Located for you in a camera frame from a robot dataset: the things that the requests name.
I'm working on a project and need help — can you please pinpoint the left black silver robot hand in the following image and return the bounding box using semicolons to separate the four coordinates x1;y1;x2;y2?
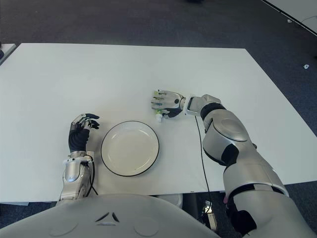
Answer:
68;113;101;153

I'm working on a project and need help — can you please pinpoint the white side table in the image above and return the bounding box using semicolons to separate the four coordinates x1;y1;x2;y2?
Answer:
0;43;16;66

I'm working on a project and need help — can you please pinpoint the white bin under table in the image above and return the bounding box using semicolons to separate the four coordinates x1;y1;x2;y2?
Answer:
158;193;184;208

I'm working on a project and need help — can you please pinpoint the grey robot torso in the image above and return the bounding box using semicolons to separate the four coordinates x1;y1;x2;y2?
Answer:
0;193;221;238

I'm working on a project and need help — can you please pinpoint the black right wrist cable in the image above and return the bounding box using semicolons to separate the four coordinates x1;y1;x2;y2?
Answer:
194;115;214;199

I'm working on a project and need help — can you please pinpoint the green toothpaste tube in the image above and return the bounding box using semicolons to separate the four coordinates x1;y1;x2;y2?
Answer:
153;90;165;122

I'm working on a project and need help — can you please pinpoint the white background table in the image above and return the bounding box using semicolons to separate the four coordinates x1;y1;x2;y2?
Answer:
260;0;317;33

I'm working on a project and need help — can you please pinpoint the white plate with black rim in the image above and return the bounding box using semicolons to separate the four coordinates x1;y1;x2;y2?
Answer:
101;120;160;177

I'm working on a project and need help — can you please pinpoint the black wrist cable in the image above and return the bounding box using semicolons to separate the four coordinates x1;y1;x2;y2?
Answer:
83;155;99;195
194;115;214;199

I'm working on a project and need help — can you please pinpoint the metal bracket under table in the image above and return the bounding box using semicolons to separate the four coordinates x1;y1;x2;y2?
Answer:
202;199;215;224

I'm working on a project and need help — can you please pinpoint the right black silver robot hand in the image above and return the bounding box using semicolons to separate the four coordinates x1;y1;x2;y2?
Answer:
150;88;186;119

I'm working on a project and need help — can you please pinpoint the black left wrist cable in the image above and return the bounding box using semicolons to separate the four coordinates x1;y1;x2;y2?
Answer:
83;155;99;195

